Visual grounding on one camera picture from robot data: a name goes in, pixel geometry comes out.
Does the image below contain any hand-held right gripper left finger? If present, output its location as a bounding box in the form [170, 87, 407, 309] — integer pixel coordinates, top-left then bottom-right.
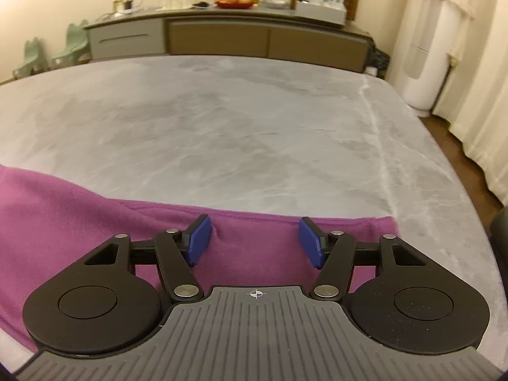
[83, 213, 211, 302]

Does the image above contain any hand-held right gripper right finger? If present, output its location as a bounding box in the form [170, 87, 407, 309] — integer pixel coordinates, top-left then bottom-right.
[298, 216, 428, 301]

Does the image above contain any purple hooded sweatshirt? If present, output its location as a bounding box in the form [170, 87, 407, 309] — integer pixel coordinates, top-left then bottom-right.
[0, 164, 399, 352]

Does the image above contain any black bag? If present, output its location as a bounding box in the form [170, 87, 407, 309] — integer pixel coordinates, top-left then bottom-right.
[365, 45, 391, 80]

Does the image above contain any grey and brown TV cabinet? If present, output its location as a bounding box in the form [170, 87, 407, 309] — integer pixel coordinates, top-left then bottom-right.
[83, 6, 376, 74]

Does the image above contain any white standing air conditioner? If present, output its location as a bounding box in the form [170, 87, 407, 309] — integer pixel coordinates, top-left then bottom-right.
[391, 0, 477, 112]

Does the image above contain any grey storage box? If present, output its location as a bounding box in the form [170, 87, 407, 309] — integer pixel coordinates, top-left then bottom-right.
[294, 0, 348, 28]

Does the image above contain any green plastic child chair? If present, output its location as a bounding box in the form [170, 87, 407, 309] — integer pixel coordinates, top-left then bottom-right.
[50, 20, 90, 68]
[12, 37, 50, 80]

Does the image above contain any cream curtain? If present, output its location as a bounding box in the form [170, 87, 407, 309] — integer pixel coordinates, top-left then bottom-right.
[432, 0, 508, 207]

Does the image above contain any white power strip with chargers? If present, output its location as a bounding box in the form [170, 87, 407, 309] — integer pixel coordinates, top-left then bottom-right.
[113, 0, 147, 16]

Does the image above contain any red plate of fruit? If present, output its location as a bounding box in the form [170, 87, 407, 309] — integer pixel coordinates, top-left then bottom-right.
[214, 0, 258, 10]

